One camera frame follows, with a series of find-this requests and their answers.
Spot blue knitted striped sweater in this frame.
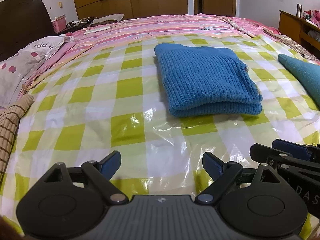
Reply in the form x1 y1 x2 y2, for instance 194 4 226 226
154 43 263 118

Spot teal fleece cloth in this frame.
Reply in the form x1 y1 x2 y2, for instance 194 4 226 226
278 54 320 106

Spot beige brown striped garment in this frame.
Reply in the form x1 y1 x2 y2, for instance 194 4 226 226
0 94 34 180

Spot wooden side cabinet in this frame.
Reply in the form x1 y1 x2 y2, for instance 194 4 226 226
278 10 319 59

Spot grey pillow with pink dots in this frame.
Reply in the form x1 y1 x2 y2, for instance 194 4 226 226
1 36 75 108

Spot pink striped bed quilt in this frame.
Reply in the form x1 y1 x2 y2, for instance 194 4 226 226
23 14 280 93

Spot white flat card on bed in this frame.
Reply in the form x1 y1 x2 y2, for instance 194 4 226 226
84 25 111 35

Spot metal thermos bottle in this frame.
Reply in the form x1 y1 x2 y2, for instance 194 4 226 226
296 3 303 18

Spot pink storage box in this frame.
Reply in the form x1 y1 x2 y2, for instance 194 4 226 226
52 14 67 33

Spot grey folded cloth on nightstand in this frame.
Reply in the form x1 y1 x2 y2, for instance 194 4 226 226
90 14 124 27

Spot dark brown headboard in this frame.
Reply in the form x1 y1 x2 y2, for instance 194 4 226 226
0 0 56 61

